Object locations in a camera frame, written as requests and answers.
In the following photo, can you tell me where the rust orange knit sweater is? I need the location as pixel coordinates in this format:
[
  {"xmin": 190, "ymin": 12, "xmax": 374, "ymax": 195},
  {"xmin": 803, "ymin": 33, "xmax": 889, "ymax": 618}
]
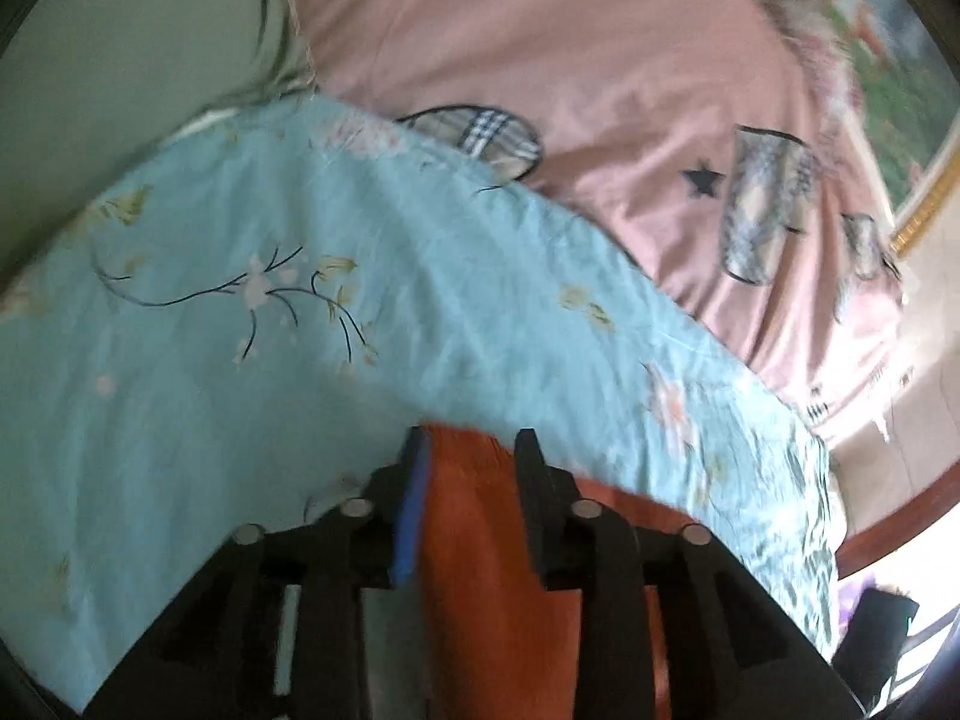
[{"xmin": 415, "ymin": 422, "xmax": 703, "ymax": 720}]

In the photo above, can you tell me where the light blue floral quilt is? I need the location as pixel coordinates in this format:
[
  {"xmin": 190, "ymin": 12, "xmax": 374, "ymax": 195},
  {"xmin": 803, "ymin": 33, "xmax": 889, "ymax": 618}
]
[{"xmin": 2, "ymin": 94, "xmax": 836, "ymax": 707}]

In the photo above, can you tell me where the dark wooden bed frame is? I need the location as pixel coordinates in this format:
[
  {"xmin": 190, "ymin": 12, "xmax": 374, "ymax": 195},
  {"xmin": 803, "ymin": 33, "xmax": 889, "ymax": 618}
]
[{"xmin": 836, "ymin": 465, "xmax": 960, "ymax": 578}]

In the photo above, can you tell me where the pink plaid-heart duvet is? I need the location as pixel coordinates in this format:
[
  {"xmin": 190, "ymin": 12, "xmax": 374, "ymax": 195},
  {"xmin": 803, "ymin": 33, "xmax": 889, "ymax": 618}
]
[{"xmin": 291, "ymin": 0, "xmax": 903, "ymax": 421}]

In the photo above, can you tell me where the sage green pillow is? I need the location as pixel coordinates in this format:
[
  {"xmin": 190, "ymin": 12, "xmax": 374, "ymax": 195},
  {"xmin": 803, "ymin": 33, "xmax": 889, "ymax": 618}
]
[{"xmin": 2, "ymin": 0, "xmax": 308, "ymax": 280}]

